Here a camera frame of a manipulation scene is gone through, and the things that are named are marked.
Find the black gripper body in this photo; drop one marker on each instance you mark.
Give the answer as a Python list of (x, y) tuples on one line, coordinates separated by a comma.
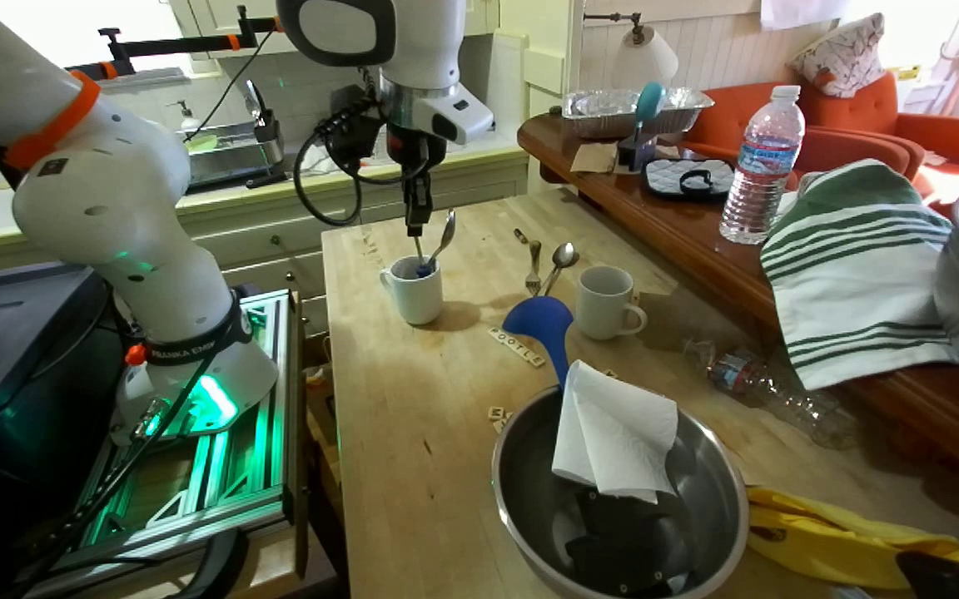
[(418, 168)]

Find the green lit robot base platform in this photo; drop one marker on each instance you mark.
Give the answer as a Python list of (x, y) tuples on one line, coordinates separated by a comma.
[(223, 469)]

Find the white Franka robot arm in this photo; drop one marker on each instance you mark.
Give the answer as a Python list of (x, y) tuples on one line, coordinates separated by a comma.
[(102, 202)]

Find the metal spoon in mug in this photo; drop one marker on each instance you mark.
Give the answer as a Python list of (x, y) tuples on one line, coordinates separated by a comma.
[(440, 237)]

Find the white mug holding tools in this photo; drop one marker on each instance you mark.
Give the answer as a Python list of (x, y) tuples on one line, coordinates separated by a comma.
[(415, 299)]

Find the metal fork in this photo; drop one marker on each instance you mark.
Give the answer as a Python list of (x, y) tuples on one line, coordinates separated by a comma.
[(530, 262)]

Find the blue ladle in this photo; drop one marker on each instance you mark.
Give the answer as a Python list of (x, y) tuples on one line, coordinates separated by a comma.
[(541, 322)]

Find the metal faucet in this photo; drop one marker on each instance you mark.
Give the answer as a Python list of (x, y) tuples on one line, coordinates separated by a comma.
[(266, 134)]

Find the small wooden domino piece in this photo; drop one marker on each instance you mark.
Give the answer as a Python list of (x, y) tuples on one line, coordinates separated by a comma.
[(517, 347)]

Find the brown cardboard piece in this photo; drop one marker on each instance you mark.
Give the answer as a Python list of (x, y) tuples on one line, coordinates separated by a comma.
[(595, 157)]

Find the aluminium foil tray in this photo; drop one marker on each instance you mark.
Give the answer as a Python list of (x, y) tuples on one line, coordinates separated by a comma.
[(599, 107)]

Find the empty white mug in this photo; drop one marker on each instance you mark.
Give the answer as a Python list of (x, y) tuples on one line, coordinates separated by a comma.
[(602, 303)]

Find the small black box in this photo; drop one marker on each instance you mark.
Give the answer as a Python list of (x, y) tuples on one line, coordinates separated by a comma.
[(633, 151)]

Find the dark brown wooden table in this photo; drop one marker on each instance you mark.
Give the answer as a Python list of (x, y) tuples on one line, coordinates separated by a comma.
[(656, 220)]

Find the teal plastic scoop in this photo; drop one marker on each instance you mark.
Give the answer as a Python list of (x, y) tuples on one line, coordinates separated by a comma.
[(646, 106)]

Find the white folded napkin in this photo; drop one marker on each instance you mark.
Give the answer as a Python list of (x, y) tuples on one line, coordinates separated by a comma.
[(613, 433)]

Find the white bottle orange cap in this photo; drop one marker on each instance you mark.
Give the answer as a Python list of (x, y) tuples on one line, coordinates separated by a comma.
[(135, 388)]

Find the clear plastic water bottle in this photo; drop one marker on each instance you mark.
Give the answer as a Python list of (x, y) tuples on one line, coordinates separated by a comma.
[(764, 168)]

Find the crushed clear plastic bottle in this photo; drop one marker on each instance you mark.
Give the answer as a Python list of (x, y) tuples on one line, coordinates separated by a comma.
[(768, 384)]

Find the steel mixing bowl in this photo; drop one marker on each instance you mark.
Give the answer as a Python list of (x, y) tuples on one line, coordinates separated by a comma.
[(701, 533)]

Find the black equipment case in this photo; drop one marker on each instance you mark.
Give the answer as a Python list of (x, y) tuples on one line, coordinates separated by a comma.
[(15, 369)]

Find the green white striped towel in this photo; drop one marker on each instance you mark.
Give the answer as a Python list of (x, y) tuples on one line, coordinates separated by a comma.
[(856, 267)]

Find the patterned cushion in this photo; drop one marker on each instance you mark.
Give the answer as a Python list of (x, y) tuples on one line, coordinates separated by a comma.
[(846, 56)]

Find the orange sofa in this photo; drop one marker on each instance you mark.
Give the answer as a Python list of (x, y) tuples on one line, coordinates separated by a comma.
[(946, 138)]

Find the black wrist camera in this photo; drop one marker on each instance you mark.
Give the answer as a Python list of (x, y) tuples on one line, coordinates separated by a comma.
[(353, 130)]

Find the white shade wall lamp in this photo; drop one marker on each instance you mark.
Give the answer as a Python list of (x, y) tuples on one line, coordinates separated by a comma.
[(646, 50)]

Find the black camera clamp bar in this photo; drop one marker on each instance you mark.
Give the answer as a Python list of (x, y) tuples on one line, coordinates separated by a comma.
[(166, 44)]

